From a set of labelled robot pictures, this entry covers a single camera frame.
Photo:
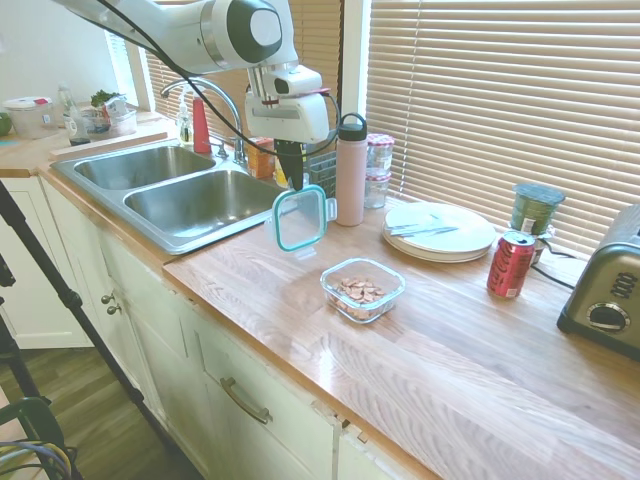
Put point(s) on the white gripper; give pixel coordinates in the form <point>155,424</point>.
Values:
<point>290,117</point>

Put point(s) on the clear lid with teal seal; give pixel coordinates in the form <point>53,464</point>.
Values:
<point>300,225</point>

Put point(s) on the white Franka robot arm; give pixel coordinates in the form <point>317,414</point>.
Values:
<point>200,30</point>

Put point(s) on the glass jar red checkered lid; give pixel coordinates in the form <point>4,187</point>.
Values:
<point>381,152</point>

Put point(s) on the square glass food container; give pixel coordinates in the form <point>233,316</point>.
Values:
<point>390,295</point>

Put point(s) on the clear box with food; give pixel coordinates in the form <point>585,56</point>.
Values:
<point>112,122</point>

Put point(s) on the round tub white lid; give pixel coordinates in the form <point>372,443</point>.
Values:
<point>30,117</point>

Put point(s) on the yellow plastic item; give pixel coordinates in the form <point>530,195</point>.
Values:
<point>281,175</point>

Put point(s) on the orange cardboard box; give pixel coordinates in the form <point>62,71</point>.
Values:
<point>260,160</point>

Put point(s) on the grey plastic cutlery basket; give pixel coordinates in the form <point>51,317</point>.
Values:
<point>322,172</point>

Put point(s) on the pink water bottle black cap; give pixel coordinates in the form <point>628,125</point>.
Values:
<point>351,185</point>

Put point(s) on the chrome kitchen faucet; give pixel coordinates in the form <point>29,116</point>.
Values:
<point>220,100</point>

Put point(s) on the red squeeze bottle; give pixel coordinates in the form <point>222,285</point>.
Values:
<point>201,127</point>

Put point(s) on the clear soap dispenser bottle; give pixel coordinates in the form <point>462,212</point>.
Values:
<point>185,122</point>

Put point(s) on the beige blind behind sink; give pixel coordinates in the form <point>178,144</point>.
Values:
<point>320,35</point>

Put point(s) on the stainless steel double sink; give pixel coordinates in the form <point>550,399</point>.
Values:
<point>165,200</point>

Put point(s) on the brown cereal pieces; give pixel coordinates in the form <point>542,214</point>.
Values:
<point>360,292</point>

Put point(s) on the silver table knife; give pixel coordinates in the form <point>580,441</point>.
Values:
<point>430,230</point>

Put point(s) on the stack of white plates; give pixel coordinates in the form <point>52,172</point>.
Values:
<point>450,240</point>

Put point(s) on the green leafy herbs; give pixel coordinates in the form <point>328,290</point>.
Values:
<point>105,97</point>

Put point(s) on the dark liquid glass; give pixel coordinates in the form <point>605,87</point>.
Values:
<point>79,132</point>

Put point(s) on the clear plastic bottle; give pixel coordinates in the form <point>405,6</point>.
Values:
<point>67,107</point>

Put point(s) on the wide beige window blind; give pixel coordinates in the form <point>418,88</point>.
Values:
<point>500,90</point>

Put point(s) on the round metal cabinet knob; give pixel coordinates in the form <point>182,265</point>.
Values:
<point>107,299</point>
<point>115,309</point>

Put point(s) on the red cola can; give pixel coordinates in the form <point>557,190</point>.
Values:
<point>510,267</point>

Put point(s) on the green lidded tub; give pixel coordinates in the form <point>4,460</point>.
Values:
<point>536,210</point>

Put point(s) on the white yoghurt cup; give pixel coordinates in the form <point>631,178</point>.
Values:
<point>542,247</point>

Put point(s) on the green apple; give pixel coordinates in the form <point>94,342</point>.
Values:
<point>4,124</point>

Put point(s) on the silver two-slot toaster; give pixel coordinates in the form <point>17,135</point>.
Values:
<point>610,295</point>

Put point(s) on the dark green clamp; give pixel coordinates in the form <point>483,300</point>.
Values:
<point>30,420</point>

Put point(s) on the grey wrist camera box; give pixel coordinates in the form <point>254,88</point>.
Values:
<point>295,80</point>

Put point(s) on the black camera tripod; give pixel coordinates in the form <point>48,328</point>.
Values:
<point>65,295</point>

